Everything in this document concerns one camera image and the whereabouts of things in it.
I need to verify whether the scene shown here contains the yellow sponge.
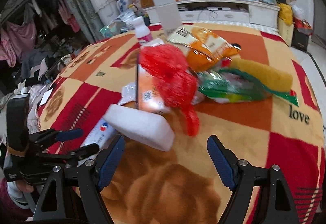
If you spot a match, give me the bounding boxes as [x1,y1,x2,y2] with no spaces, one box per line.
[228,58,293,92]

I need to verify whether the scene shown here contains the black gift box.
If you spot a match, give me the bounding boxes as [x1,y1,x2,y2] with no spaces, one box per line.
[291,27,313,51]

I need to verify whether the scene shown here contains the checkered love blanket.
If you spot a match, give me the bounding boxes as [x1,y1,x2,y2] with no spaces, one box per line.
[38,24,325,223]

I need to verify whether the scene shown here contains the white pink bottle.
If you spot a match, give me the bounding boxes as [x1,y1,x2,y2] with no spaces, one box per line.
[132,17,153,45]

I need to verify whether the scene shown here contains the red mesh bag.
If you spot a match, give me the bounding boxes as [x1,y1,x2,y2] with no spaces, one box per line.
[139,44,199,136]

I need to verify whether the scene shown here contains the white foam block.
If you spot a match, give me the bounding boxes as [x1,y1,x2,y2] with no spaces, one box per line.
[103,104,175,152]

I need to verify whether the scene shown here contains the orange paper box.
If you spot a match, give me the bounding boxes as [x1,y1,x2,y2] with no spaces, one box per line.
[136,64,170,114]

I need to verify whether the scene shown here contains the white tv cabinet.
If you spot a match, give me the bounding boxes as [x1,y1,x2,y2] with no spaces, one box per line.
[145,0,281,30]

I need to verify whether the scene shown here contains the green snack bag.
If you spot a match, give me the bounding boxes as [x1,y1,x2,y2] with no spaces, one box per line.
[197,69,299,106]

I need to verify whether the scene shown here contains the person's left hand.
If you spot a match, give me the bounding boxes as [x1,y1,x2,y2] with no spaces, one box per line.
[15,180,34,193]

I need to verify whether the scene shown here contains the orange snack bag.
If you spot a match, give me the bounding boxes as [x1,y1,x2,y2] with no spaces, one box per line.
[167,25,241,72]

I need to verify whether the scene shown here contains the tall white carton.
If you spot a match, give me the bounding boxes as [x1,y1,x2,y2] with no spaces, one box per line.
[153,0,182,36]

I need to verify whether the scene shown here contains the yellow bag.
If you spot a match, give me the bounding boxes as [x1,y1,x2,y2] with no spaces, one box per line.
[278,3,293,26]

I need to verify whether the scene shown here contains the yellow cardboard box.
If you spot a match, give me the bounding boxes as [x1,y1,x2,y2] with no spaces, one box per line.
[277,18,294,46]

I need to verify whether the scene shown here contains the white toothpaste box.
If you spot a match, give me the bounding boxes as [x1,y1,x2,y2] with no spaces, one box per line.
[78,118,118,166]

